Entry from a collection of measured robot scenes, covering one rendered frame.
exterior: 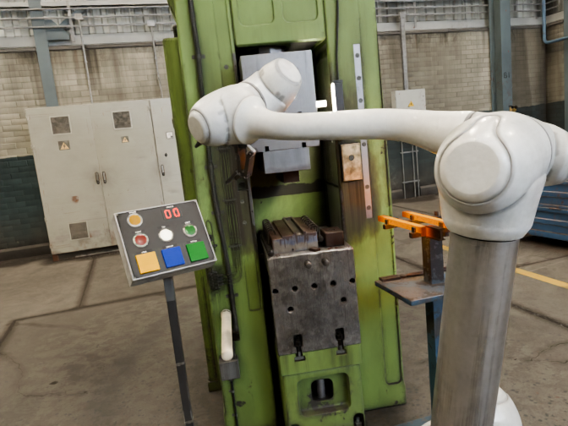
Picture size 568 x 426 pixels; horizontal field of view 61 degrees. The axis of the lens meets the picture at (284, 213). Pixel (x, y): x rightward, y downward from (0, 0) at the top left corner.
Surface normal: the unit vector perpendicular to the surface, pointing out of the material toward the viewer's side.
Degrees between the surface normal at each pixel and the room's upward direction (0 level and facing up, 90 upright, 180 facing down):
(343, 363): 90
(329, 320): 90
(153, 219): 60
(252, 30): 90
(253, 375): 90
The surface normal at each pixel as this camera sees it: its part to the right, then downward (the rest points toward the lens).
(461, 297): -0.71, 0.17
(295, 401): 0.12, 0.14
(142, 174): 0.33, 0.12
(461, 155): -0.54, 0.14
